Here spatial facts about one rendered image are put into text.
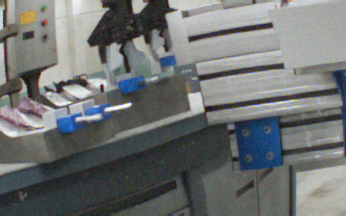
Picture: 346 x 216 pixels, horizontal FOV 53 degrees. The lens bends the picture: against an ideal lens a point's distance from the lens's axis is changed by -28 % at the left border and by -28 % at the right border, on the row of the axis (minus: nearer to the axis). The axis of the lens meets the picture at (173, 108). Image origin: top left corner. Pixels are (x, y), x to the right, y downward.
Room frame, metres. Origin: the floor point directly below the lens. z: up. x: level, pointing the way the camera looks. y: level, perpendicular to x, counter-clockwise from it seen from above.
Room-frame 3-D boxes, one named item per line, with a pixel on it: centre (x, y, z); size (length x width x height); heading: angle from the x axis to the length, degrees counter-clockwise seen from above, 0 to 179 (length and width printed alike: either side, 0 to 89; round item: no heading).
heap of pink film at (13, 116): (0.89, 0.39, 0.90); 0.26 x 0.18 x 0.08; 67
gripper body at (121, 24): (1.00, 0.08, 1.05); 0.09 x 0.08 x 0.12; 50
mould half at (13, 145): (0.89, 0.40, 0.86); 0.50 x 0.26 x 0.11; 67
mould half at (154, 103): (1.22, 0.23, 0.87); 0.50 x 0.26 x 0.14; 50
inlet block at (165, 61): (1.29, -0.03, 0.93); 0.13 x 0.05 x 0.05; 49
